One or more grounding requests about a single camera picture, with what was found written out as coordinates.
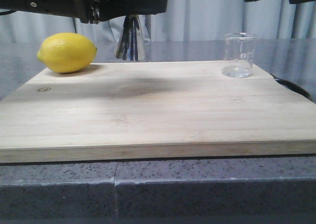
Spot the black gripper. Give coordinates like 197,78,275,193
0,0,107,24

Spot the stainless steel double jigger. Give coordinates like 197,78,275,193
116,14,146,61

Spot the clear glass beaker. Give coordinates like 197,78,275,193
222,32,257,78

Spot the yellow lemon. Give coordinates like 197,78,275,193
37,33,97,73

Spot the grey pleated curtain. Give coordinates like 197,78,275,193
0,0,316,43

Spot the light wooden cutting board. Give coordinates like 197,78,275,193
0,61,316,163

